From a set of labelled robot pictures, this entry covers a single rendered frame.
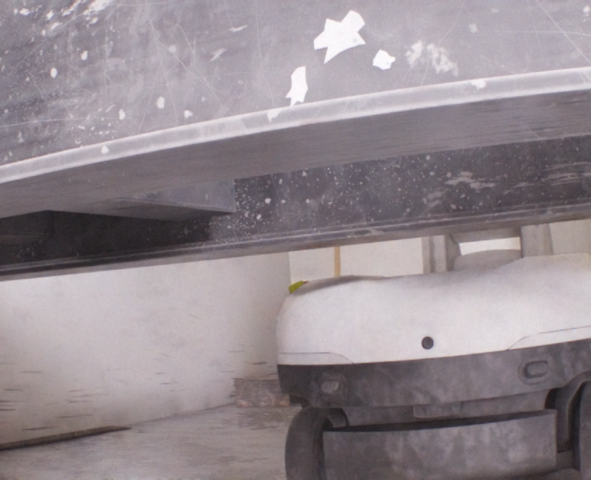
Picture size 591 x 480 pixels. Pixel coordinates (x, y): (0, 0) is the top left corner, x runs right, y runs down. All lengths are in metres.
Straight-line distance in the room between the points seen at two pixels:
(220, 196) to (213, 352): 2.25
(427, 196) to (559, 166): 0.20
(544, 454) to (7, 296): 1.71
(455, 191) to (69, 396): 1.74
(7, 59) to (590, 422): 0.96
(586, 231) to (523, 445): 2.33
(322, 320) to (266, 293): 2.60
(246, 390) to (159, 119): 2.85
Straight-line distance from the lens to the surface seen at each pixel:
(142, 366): 3.18
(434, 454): 1.32
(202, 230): 1.50
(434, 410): 1.33
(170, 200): 1.25
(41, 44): 0.70
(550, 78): 0.46
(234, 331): 3.73
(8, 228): 1.48
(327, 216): 1.41
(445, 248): 1.81
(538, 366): 1.31
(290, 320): 1.46
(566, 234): 3.62
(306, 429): 1.47
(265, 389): 3.40
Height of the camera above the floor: 0.32
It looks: 4 degrees up
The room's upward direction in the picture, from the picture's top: 4 degrees counter-clockwise
